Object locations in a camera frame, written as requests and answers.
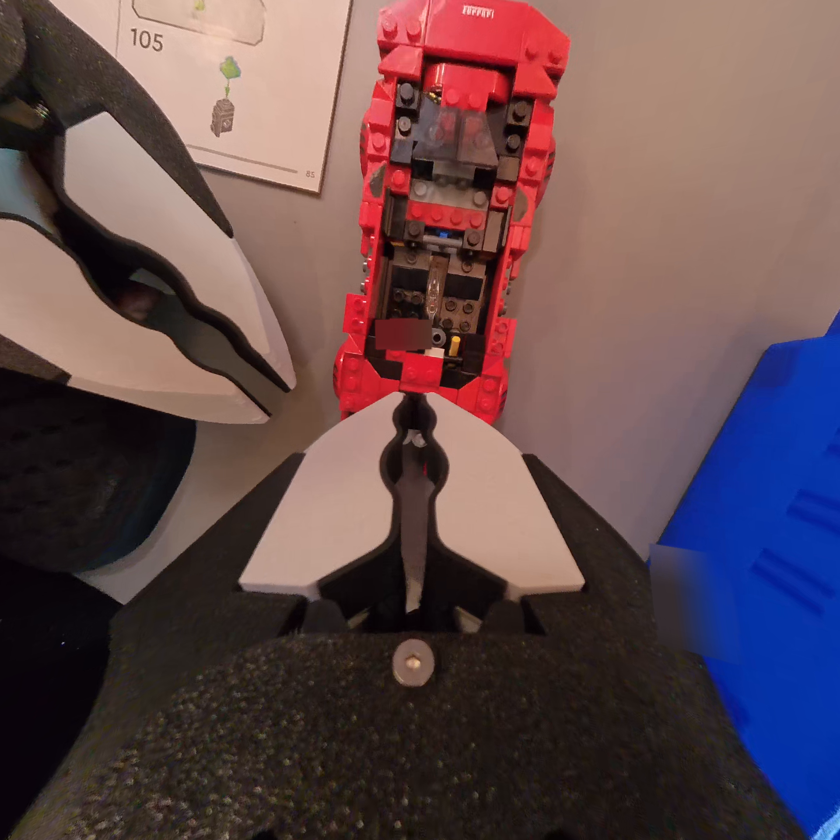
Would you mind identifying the lego instruction booklet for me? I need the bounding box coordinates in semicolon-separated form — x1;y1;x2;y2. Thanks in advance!
49;0;355;196

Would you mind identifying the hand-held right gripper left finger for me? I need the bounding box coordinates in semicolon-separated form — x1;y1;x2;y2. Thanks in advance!
238;391;421;614

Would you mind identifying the red lego car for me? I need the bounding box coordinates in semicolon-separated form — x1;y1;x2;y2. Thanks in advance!
333;0;572;424

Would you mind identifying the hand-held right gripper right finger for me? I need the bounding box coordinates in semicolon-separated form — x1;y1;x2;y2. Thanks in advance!
419;391;587;614

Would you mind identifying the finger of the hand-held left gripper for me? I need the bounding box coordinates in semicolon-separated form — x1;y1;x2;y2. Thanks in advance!
0;213;273;426
56;110;298;395

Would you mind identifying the blue plastic bin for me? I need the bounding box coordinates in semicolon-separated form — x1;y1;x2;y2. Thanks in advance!
648;314;840;840

